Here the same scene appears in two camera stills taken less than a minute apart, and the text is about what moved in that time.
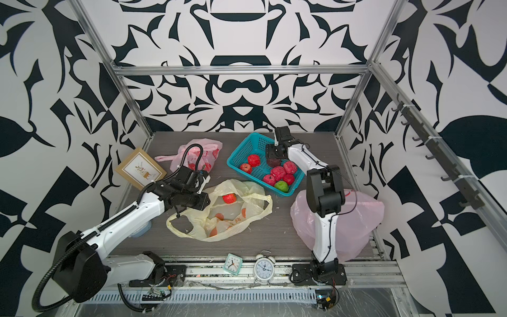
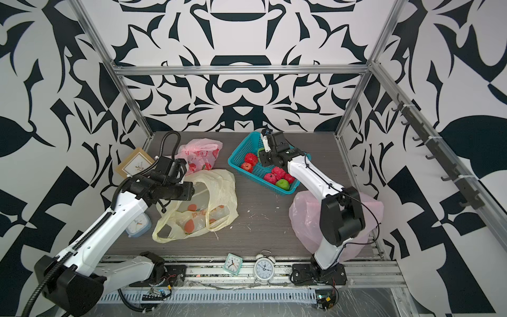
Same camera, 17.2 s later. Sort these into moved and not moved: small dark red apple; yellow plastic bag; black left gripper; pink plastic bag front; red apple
Moved: yellow plastic bag; black left gripper
Not moved: red apple; small dark red apple; pink plastic bag front
